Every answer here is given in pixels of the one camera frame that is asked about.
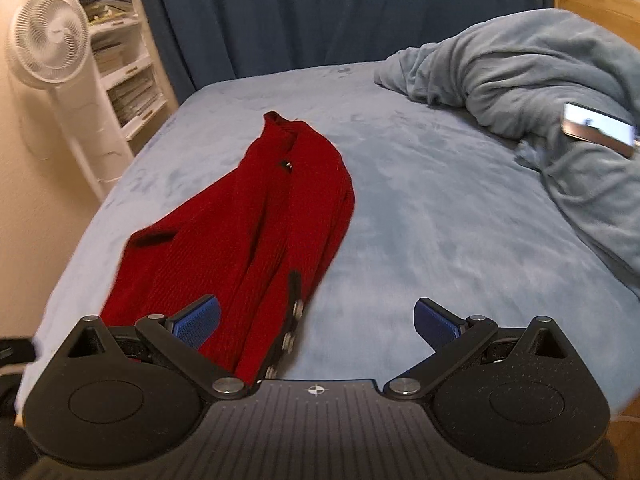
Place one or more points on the wooden bed headboard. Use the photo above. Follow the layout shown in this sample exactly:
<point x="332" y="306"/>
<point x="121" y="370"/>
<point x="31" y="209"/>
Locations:
<point x="621" y="17"/>

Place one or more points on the grey-blue fleece blanket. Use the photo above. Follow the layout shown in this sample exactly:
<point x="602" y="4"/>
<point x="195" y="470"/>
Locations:
<point x="514" y="75"/>

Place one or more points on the smartphone on blanket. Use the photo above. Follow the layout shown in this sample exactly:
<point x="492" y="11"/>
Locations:
<point x="581" y="123"/>

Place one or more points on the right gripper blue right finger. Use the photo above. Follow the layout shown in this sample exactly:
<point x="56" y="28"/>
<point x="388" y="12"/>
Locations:
<point x="455" y="341"/>

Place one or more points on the white shelf with books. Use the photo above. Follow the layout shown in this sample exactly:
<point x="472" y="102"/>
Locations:
<point x="131" y="73"/>

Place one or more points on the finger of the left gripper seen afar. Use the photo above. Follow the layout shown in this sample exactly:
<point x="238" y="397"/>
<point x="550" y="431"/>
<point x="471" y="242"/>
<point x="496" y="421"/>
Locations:
<point x="283" y="345"/>

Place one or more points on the dark blue curtain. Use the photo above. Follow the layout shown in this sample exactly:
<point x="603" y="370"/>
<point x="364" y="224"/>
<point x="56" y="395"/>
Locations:
<point x="206" y="41"/>

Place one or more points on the light blue bed sheet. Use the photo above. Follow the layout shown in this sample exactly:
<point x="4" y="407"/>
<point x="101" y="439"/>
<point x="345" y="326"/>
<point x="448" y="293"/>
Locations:
<point x="443" y="210"/>

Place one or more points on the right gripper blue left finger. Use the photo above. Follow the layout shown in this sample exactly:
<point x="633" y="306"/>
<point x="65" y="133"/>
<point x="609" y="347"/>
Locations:
<point x="174" y="342"/>

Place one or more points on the white standing fan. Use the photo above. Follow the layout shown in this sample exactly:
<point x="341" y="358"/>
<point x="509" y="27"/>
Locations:
<point x="48" y="48"/>

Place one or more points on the red knit sweater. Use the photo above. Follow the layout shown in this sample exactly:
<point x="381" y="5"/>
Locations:
<point x="259" y="240"/>

